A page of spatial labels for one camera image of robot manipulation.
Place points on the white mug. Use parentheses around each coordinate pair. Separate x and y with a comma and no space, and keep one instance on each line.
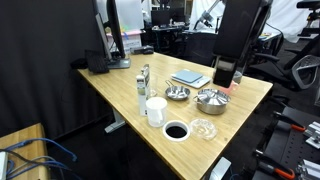
(156,111)

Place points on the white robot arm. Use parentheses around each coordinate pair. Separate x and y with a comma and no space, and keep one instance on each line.
(241,25)

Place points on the small silver pan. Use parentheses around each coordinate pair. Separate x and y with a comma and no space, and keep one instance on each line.
(175,92)

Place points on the black computer mouse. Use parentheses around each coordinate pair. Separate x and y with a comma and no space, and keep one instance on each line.
(148,51)

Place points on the clear glass lid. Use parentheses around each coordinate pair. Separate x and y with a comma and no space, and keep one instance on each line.
(203,128)

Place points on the white cardboard box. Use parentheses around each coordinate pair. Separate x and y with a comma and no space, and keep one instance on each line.
(130,39)

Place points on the black keyboard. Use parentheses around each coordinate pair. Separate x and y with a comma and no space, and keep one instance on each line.
(96,62)

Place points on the pink plastic cup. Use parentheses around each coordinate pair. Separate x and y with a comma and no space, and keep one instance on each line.
(233,87)

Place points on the black glass electric kettle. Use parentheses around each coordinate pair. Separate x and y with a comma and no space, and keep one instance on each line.
(237,77)

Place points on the black computer monitor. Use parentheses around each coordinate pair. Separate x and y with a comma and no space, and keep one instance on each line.
(116,59)

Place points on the black office chair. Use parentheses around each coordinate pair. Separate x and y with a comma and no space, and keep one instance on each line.
(297,74)

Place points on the orange handled clamp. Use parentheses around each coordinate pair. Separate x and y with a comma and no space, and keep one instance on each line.
(294,125)
(273,167)

